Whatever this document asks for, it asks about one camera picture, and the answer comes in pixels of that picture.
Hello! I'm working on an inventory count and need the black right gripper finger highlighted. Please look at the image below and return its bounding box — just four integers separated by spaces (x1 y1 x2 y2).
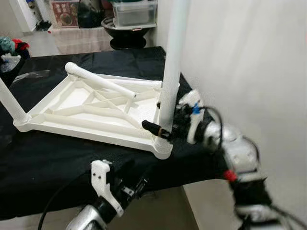
142 120 172 141

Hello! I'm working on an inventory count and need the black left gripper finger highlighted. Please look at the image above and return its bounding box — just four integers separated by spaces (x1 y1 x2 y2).
133 171 151 195
118 158 138 183

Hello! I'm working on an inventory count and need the white plastic table top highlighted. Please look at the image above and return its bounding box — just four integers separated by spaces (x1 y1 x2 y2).
13 71 180 160

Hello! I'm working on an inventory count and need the black round basin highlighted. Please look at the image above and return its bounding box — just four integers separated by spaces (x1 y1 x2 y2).
101 17 154 48

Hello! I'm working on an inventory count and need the clear plastic storage box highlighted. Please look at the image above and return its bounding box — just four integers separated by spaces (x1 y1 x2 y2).
113 0 158 27

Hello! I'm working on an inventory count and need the black plastic bag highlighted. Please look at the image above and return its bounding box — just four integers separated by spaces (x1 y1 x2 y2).
77 0 105 28

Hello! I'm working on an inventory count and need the cardboard box red print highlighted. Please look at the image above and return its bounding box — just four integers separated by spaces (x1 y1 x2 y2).
50 0 80 28

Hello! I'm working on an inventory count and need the black backpack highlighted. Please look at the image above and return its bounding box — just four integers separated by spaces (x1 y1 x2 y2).
0 57 24 87

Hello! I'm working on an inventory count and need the red plush toy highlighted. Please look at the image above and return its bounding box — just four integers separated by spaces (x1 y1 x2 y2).
13 39 30 52

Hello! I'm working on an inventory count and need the teal plush toy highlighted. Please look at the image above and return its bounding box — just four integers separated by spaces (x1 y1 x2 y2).
0 37 15 53

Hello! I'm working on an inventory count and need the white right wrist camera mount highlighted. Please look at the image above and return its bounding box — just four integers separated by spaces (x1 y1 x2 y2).
178 90 204 144

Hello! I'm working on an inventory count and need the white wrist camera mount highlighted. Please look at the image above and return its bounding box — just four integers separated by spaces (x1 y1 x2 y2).
90 160 124 217
178 90 204 144

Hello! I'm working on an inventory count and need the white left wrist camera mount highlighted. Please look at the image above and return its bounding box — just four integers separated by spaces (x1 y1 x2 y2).
90 160 124 217

